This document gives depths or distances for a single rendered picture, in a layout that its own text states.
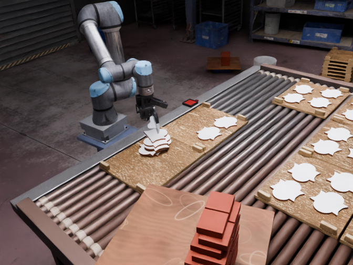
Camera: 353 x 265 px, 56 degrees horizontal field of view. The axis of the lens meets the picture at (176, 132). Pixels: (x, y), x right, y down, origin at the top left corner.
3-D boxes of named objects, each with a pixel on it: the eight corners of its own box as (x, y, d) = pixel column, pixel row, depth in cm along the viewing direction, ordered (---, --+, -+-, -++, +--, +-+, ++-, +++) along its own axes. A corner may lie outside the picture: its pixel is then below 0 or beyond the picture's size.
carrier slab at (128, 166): (99, 167, 165) (98, 165, 164) (156, 133, 190) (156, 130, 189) (147, 199, 144) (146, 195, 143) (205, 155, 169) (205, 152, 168)
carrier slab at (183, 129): (157, 132, 190) (157, 130, 189) (201, 106, 215) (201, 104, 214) (205, 155, 169) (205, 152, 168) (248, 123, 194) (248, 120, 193)
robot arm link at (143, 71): (146, 58, 157) (154, 63, 150) (148, 79, 162) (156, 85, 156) (131, 61, 154) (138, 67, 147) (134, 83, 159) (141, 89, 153)
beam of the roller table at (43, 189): (13, 210, 151) (9, 201, 148) (253, 71, 277) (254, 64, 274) (21, 219, 146) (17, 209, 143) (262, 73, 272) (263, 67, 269)
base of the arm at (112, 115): (87, 122, 195) (83, 108, 190) (103, 111, 206) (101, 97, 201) (107, 128, 189) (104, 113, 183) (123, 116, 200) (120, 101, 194)
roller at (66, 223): (57, 231, 137) (54, 222, 134) (282, 80, 255) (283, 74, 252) (63, 237, 134) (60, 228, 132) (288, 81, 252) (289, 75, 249)
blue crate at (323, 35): (300, 39, 572) (302, 27, 560) (304, 33, 603) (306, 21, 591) (339, 43, 546) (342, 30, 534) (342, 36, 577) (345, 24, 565)
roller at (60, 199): (39, 213, 146) (37, 205, 143) (265, 75, 264) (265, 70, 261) (45, 219, 143) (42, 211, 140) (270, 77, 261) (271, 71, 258)
